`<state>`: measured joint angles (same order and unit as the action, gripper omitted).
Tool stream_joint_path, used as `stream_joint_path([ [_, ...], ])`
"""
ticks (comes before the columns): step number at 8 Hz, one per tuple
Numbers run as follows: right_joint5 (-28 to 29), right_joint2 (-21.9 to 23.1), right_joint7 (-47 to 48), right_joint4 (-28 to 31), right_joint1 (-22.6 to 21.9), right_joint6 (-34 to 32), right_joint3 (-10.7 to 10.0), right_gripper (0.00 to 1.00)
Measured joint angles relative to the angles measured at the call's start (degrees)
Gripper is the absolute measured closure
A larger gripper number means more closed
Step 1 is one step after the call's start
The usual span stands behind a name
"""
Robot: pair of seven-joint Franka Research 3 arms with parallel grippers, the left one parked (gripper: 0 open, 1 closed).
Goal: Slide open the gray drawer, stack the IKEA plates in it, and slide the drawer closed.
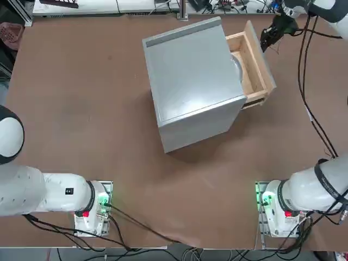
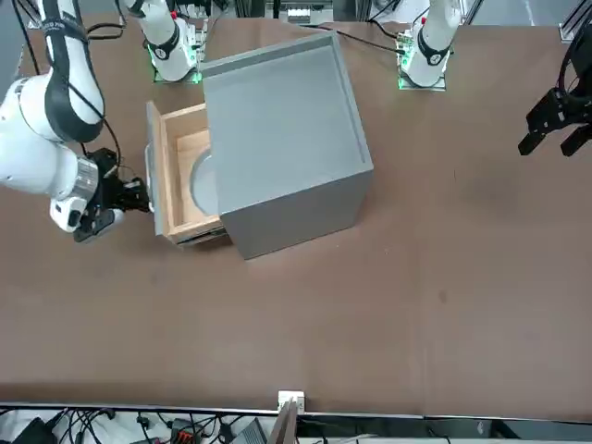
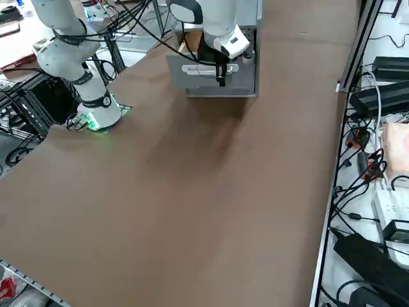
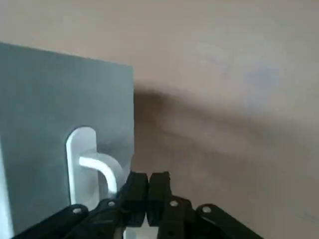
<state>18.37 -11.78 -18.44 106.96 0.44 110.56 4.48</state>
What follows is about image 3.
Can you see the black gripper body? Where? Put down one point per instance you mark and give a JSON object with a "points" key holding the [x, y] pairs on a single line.
{"points": [[209, 54]]}

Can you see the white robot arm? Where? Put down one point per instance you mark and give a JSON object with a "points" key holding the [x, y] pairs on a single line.
{"points": [[92, 96]]}

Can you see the gray drawer with notch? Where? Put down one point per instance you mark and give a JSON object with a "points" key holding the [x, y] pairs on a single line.
{"points": [[243, 91]]}

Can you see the gray metal cabinet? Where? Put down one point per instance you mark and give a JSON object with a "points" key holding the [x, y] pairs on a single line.
{"points": [[259, 48]]}

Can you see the long black adapter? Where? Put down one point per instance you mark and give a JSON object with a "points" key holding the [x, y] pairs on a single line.
{"points": [[380, 99]]}

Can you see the black equipment rack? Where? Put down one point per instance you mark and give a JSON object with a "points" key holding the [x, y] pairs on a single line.
{"points": [[54, 102]]}

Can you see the black power adapter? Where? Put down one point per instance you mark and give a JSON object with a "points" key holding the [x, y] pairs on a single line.
{"points": [[393, 67]]}

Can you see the peach tissue pack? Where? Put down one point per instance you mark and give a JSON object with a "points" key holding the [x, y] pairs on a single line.
{"points": [[397, 150]]}

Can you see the white power strip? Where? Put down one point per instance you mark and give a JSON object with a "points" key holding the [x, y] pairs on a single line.
{"points": [[383, 204]]}

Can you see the small black adapter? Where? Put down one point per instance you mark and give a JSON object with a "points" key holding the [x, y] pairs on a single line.
{"points": [[397, 231]]}

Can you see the black flat bag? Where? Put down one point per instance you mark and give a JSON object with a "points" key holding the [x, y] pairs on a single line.
{"points": [[367, 262]]}

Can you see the red drink can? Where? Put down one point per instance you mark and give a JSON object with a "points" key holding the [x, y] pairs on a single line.
{"points": [[8, 288]]}

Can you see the aluminium upright rail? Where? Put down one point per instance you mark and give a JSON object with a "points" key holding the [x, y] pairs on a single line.
{"points": [[361, 41]]}

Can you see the table edge rail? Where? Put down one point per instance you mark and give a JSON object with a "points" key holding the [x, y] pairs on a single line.
{"points": [[321, 256]]}

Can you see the aluminium slotted rail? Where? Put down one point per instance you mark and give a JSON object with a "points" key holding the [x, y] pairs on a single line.
{"points": [[32, 279]]}

